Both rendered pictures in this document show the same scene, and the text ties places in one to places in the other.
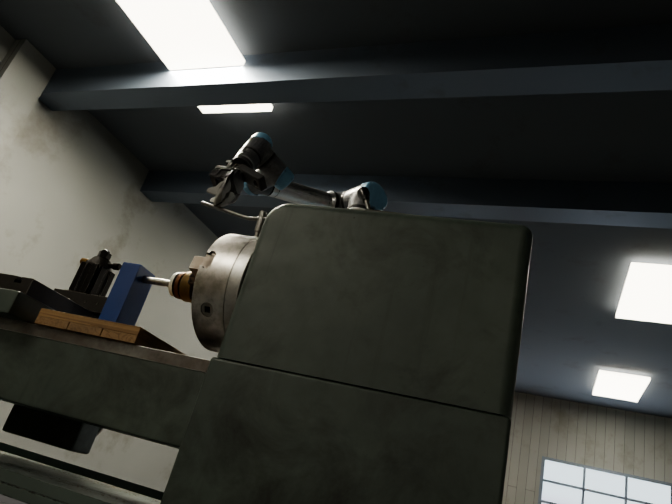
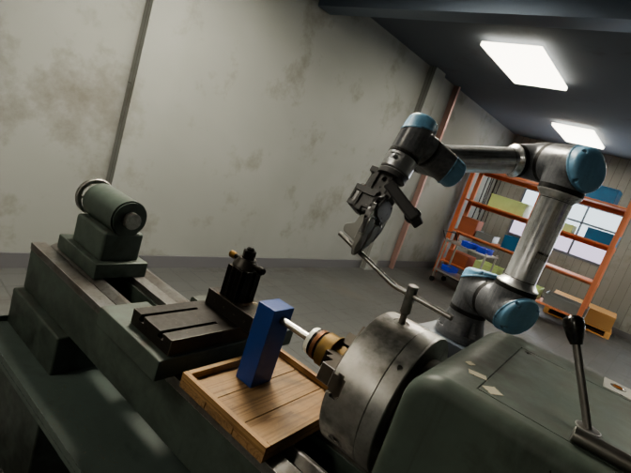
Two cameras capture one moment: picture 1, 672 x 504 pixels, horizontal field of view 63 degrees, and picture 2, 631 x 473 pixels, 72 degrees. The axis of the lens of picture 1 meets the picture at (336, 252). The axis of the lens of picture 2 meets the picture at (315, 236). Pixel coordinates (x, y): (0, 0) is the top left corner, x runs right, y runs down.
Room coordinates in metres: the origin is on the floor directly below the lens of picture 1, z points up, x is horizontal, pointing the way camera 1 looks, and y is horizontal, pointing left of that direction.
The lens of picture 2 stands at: (0.47, 0.24, 1.53)
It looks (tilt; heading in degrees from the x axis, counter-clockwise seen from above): 11 degrees down; 13
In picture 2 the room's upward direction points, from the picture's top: 18 degrees clockwise
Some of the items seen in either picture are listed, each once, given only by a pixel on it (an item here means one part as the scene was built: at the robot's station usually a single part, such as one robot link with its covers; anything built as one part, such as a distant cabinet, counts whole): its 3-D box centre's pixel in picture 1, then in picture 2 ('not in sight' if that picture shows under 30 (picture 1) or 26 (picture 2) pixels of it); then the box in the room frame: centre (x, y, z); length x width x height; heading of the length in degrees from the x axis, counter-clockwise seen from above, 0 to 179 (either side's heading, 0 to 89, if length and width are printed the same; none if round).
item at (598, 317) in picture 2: not in sight; (579, 312); (9.23, -2.85, 0.19); 1.14 x 0.81 x 0.39; 65
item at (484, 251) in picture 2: not in sight; (462, 265); (8.08, -0.52, 0.44); 0.92 x 0.53 x 0.88; 65
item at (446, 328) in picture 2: not in sight; (463, 322); (1.90, 0.03, 1.15); 0.15 x 0.15 x 0.10
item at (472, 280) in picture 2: not in sight; (478, 289); (1.89, 0.03, 1.27); 0.13 x 0.12 x 0.14; 33
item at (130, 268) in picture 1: (124, 305); (265, 342); (1.51, 0.53, 1.00); 0.08 x 0.06 x 0.23; 159
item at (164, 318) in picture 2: (59, 312); (213, 320); (1.60, 0.73, 0.95); 0.43 x 0.18 x 0.04; 159
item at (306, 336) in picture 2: (160, 282); (297, 329); (1.48, 0.45, 1.08); 0.13 x 0.07 x 0.07; 69
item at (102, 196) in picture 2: not in sight; (108, 226); (1.82, 1.33, 1.01); 0.30 x 0.20 x 0.29; 69
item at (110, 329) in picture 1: (128, 347); (270, 393); (1.49, 0.46, 0.89); 0.36 x 0.30 x 0.04; 159
